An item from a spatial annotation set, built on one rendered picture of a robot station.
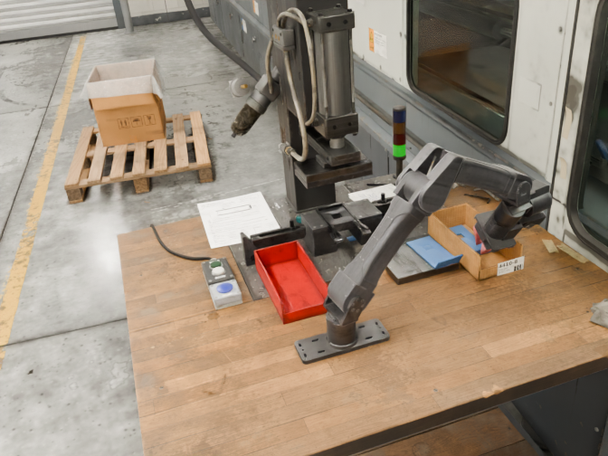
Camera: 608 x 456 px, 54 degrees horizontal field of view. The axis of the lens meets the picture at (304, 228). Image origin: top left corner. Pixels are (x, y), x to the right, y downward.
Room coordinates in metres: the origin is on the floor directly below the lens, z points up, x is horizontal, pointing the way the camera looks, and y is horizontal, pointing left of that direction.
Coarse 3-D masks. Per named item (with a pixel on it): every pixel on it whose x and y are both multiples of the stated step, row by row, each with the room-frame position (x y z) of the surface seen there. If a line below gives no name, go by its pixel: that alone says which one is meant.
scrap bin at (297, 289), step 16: (256, 256) 1.29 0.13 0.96; (272, 256) 1.33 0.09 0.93; (288, 256) 1.34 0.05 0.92; (304, 256) 1.29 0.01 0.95; (272, 272) 1.29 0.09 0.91; (288, 272) 1.29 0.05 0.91; (304, 272) 1.28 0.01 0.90; (272, 288) 1.15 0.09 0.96; (288, 288) 1.22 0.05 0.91; (304, 288) 1.21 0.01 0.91; (320, 288) 1.17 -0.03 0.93; (288, 304) 1.15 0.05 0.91; (304, 304) 1.15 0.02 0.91; (320, 304) 1.11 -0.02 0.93; (288, 320) 1.09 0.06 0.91
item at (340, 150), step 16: (320, 144) 1.45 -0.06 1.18; (336, 144) 1.41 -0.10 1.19; (352, 144) 1.43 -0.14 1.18; (320, 160) 1.41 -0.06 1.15; (336, 160) 1.37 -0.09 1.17; (352, 160) 1.38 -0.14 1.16; (368, 160) 1.42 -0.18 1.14; (304, 176) 1.37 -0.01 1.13; (320, 176) 1.37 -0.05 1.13; (336, 176) 1.38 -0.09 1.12; (352, 176) 1.39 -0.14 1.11
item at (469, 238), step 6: (450, 228) 1.42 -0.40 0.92; (456, 228) 1.41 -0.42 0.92; (462, 228) 1.41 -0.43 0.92; (462, 234) 1.38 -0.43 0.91; (468, 234) 1.38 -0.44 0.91; (462, 240) 1.35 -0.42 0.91; (468, 240) 1.35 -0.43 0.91; (474, 240) 1.35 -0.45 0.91; (474, 246) 1.32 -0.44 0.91; (480, 246) 1.32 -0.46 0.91
